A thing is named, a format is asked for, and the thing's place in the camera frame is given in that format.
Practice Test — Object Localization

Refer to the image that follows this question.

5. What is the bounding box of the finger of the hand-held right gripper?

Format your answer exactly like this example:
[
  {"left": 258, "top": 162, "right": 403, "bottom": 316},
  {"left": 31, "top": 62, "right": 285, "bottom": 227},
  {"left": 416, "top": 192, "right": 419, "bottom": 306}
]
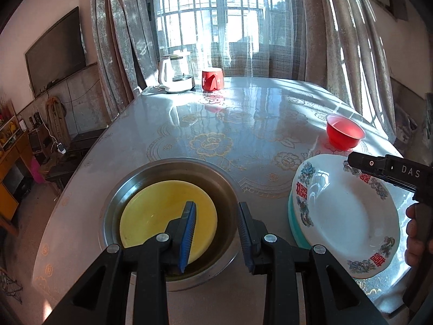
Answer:
[{"left": 348, "top": 151, "right": 389, "bottom": 178}]

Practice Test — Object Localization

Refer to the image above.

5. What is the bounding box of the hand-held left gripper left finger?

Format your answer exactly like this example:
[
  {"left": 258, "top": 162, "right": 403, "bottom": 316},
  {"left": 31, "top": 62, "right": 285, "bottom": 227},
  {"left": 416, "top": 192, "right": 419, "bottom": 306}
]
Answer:
[{"left": 42, "top": 200, "right": 198, "bottom": 325}]

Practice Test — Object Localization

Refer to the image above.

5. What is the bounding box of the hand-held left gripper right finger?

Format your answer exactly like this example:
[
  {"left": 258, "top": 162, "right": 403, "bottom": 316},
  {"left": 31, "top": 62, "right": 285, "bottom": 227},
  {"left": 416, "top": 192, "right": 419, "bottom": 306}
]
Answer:
[{"left": 238, "top": 201, "right": 389, "bottom": 325}]

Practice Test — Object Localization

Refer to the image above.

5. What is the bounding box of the yellow plate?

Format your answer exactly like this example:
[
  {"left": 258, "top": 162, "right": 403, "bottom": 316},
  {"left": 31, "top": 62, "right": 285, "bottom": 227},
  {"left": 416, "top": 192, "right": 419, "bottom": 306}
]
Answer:
[{"left": 119, "top": 180, "right": 218, "bottom": 265}]

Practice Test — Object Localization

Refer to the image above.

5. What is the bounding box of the teal plate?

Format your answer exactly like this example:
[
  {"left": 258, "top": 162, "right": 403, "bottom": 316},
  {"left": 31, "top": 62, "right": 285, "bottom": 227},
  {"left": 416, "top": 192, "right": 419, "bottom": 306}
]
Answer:
[{"left": 287, "top": 190, "right": 312, "bottom": 249}]

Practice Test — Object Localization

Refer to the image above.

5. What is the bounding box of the stainless steel bowl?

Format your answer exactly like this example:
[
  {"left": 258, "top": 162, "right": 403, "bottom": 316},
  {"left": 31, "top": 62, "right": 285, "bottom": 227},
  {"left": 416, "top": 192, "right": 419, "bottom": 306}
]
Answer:
[{"left": 99, "top": 157, "right": 244, "bottom": 292}]

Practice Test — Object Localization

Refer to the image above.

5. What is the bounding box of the white plate with red pattern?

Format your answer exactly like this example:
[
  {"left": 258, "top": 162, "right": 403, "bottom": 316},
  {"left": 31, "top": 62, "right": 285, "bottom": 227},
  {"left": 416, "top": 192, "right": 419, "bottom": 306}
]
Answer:
[{"left": 291, "top": 154, "right": 401, "bottom": 279}]

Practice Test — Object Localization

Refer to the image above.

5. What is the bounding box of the person's right hand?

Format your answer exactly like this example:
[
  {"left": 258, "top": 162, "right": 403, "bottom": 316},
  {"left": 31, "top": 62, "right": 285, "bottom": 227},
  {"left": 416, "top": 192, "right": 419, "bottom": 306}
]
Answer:
[{"left": 405, "top": 203, "right": 427, "bottom": 269}]

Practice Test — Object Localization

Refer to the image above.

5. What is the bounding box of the red plastic bowl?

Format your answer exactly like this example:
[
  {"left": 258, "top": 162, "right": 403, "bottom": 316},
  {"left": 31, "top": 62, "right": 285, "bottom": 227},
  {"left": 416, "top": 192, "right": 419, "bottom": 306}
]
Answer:
[{"left": 326, "top": 114, "right": 366, "bottom": 150}]

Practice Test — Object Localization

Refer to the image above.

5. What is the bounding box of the dark patterned cloth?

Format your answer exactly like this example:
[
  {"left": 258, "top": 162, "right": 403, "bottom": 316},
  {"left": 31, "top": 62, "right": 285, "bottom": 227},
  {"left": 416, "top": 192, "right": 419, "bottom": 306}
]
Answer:
[{"left": 394, "top": 105, "right": 420, "bottom": 144}]

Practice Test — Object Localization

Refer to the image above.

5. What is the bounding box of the beige patterned curtain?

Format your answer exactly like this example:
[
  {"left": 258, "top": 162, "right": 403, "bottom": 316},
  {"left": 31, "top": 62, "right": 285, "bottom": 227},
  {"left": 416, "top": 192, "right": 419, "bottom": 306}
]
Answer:
[
  {"left": 88, "top": 0, "right": 159, "bottom": 119},
  {"left": 298, "top": 0, "right": 396, "bottom": 139}
]

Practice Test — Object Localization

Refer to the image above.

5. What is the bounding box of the dark wooden low table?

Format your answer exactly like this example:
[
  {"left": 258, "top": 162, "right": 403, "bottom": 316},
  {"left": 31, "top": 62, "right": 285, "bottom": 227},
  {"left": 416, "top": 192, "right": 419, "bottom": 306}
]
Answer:
[{"left": 44, "top": 129, "right": 109, "bottom": 190}]

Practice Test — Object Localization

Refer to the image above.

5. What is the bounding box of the red mug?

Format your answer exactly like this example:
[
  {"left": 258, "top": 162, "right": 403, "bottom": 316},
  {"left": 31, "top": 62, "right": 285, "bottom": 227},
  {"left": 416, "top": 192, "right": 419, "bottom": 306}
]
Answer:
[{"left": 202, "top": 68, "right": 224, "bottom": 92}]

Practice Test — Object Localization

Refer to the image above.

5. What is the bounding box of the white electric kettle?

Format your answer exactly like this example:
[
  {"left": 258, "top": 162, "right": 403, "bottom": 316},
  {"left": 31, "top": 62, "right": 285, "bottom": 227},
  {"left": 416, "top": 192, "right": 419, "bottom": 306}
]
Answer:
[{"left": 158, "top": 50, "right": 196, "bottom": 93}]

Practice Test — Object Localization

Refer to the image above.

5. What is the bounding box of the pink bag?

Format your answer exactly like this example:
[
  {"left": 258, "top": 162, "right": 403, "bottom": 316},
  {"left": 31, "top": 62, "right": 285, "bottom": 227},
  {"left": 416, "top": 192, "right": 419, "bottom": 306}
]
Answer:
[{"left": 30, "top": 159, "right": 43, "bottom": 183}]

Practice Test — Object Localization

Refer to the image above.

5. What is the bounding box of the sheer white curtain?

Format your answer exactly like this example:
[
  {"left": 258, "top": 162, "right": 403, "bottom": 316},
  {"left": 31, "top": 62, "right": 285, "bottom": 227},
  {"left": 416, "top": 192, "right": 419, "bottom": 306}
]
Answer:
[{"left": 149, "top": 0, "right": 305, "bottom": 79}]

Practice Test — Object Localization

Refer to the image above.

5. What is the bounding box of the yellow wooden cabinet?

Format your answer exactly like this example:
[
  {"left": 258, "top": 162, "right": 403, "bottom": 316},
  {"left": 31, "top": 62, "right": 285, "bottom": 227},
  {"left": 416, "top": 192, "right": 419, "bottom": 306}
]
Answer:
[{"left": 0, "top": 115, "right": 34, "bottom": 234}]

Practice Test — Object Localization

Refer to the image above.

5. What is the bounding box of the barred window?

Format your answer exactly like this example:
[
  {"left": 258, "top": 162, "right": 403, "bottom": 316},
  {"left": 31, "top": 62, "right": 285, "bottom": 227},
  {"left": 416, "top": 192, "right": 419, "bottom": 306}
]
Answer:
[{"left": 154, "top": 0, "right": 298, "bottom": 75}]

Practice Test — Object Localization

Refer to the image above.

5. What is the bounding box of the wooden frame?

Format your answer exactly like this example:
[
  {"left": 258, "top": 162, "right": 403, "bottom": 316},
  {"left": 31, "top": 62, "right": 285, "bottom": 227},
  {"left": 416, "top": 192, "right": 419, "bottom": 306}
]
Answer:
[{"left": 45, "top": 96, "right": 71, "bottom": 146}]

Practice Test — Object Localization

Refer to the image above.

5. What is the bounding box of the metal wire rack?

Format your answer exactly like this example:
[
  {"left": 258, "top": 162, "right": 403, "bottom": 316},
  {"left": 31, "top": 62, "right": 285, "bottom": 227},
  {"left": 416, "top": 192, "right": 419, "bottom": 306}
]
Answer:
[{"left": 0, "top": 267, "right": 22, "bottom": 303}]

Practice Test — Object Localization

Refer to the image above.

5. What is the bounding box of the wall-mounted television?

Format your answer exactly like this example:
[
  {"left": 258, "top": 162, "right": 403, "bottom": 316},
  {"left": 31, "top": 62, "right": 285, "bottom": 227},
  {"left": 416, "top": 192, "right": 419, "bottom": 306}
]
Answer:
[{"left": 25, "top": 6, "right": 87, "bottom": 99}]

